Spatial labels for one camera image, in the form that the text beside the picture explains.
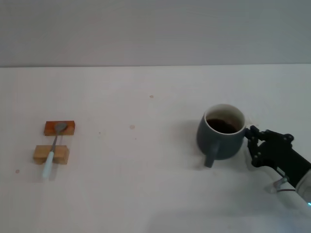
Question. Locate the orange-brown wooden block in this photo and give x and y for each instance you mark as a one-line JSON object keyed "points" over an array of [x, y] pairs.
{"points": [[49, 129]]}

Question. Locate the dark grey ceramic mug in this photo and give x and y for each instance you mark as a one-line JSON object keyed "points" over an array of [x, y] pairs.
{"points": [[206, 138]]}

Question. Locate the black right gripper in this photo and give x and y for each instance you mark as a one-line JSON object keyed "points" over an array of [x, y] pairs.
{"points": [[279, 153]]}

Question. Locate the light wooden notched block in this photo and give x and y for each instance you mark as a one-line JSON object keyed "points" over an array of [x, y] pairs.
{"points": [[40, 153]]}

